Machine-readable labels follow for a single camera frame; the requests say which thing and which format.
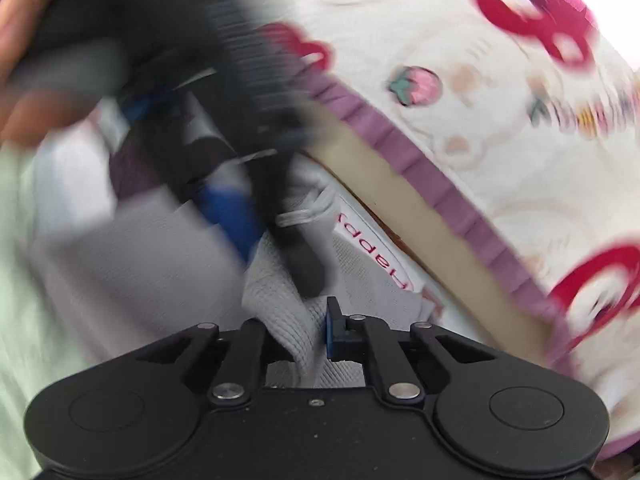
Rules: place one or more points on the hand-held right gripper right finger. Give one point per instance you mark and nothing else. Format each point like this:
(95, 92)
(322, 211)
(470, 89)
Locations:
(332, 332)

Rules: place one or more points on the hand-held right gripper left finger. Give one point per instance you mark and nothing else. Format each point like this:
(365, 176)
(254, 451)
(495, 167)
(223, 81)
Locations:
(245, 355)

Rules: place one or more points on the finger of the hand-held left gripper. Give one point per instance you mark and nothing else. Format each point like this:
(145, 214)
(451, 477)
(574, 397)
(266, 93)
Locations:
(175, 130)
(235, 220)

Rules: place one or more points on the grey knit garment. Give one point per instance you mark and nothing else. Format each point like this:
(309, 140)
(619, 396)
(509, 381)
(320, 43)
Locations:
(280, 305)

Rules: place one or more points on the person's left hand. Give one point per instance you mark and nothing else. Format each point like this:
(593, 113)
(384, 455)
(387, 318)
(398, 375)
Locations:
(30, 110)

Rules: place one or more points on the dark cloth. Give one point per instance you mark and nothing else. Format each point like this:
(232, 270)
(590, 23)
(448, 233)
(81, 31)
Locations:
(135, 165)

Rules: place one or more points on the beige bed edge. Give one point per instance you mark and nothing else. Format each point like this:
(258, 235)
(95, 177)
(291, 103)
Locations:
(400, 200)

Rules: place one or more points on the pale green cloth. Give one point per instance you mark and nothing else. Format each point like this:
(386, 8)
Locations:
(20, 310)

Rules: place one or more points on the white printed blanket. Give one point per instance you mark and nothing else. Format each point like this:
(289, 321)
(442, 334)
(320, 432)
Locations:
(475, 135)

